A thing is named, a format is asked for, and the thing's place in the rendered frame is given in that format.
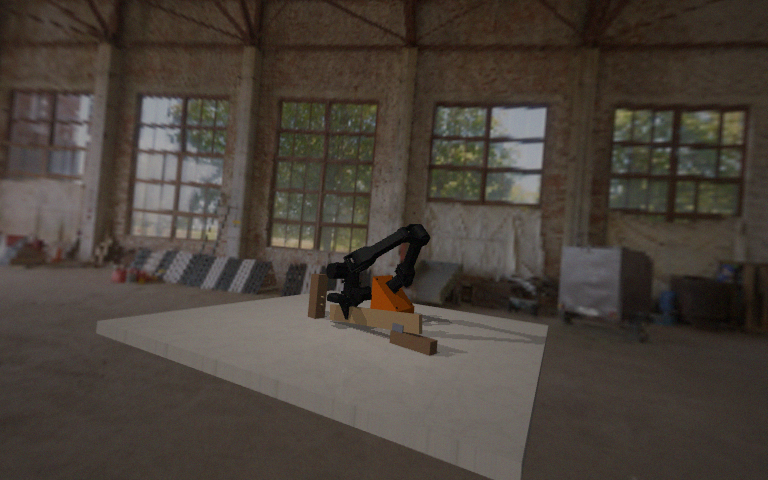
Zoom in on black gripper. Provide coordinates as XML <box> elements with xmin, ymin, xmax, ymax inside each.
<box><xmin>327</xmin><ymin>278</ymin><xmax>362</xmax><ymax>319</ymax></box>

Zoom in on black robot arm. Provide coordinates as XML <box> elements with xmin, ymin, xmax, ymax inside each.
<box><xmin>326</xmin><ymin>224</ymin><xmax>430</xmax><ymax>302</ymax></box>

